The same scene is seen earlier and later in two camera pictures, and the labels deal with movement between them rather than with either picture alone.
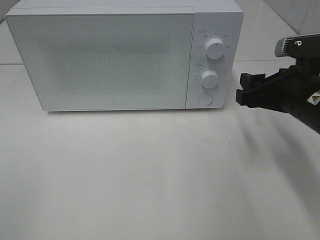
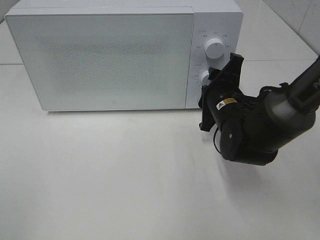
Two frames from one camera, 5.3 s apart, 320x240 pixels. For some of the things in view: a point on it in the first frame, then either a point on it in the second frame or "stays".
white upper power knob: (215, 48) stays
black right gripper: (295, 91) to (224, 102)
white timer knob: (209, 79) stays
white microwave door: (107, 59) stays
